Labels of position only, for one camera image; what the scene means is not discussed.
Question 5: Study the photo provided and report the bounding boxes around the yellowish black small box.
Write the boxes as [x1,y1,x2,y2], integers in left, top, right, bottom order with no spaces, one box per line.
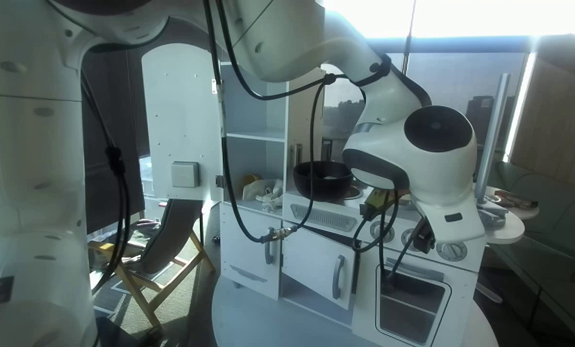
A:
[362,188,393,223]

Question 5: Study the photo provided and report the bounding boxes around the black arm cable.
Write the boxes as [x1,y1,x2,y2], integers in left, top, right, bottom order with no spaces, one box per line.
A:
[200,0,404,286]

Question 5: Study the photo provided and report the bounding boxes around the small round side table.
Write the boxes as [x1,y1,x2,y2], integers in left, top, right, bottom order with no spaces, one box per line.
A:
[478,186,541,248]

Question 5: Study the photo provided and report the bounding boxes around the black base cable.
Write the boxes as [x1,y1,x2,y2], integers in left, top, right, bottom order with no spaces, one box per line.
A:
[80,76,134,296]

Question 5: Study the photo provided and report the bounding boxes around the black monitor screen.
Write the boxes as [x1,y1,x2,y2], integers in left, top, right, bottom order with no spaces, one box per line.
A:
[82,45,148,236]

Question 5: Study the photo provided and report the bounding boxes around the black frying pan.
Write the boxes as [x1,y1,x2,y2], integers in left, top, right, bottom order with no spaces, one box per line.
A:
[290,161,356,201]

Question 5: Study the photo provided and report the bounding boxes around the metal pole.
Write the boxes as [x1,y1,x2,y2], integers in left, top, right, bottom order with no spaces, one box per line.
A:
[472,72,512,209]

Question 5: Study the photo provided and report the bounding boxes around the white toy kitchen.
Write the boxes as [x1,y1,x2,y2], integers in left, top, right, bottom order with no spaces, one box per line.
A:
[140,45,495,347]

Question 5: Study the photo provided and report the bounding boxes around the round grey stove knob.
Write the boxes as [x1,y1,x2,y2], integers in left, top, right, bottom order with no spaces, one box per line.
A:
[399,228,418,250]
[435,240,468,265]
[368,219,397,246]

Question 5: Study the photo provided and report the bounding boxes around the cream toy kitchenware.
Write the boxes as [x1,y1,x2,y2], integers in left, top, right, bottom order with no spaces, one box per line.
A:
[240,176,283,209]

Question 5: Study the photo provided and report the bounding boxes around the small white cupboard door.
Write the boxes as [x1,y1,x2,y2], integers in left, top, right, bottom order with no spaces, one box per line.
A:
[279,226,360,313]

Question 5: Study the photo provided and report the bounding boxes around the tall white cupboard door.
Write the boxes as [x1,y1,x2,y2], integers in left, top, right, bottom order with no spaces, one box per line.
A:
[140,45,221,203]

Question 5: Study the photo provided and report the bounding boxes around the wooden folding chair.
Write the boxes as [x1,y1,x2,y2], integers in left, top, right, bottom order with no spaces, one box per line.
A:
[96,199,215,331]

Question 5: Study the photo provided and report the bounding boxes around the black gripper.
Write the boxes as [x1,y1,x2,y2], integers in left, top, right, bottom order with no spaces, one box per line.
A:
[408,217,437,255]

